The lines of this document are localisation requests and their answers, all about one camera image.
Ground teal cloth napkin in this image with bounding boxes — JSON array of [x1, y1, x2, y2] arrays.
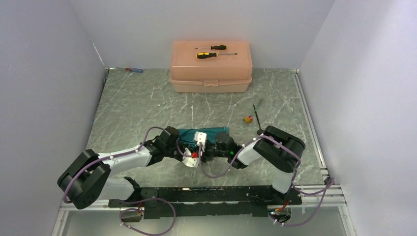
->
[[178, 126, 229, 147]]

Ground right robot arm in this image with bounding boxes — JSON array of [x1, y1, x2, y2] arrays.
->
[[200, 125, 306, 204]]

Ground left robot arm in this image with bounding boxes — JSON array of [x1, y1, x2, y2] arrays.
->
[[57, 126, 181, 209]]

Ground black spoon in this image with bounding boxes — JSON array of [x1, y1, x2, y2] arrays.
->
[[253, 104, 264, 135]]

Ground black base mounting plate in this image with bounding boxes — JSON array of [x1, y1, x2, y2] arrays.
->
[[108, 185, 302, 220]]

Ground red-blue screwdriver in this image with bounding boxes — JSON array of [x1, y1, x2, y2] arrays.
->
[[118, 67, 143, 73]]

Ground pink plastic toolbox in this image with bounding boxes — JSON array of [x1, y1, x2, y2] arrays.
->
[[170, 40, 253, 93]]

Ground large yellow-black screwdriver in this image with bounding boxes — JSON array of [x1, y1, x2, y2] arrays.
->
[[196, 52, 237, 59]]

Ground small yellow-black screwdriver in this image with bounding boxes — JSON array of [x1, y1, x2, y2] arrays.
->
[[195, 45, 227, 51]]

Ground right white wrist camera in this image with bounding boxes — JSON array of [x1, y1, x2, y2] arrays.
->
[[193, 131, 208, 151]]

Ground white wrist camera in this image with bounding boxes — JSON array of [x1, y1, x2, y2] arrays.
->
[[193, 131, 208, 151], [182, 148, 199, 168]]

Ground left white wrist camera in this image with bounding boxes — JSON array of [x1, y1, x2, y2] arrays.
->
[[182, 148, 199, 168]]

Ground aluminium frame rail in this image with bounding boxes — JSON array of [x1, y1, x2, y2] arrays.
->
[[53, 185, 355, 236]]

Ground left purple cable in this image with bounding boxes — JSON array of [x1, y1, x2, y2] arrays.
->
[[62, 126, 196, 236]]

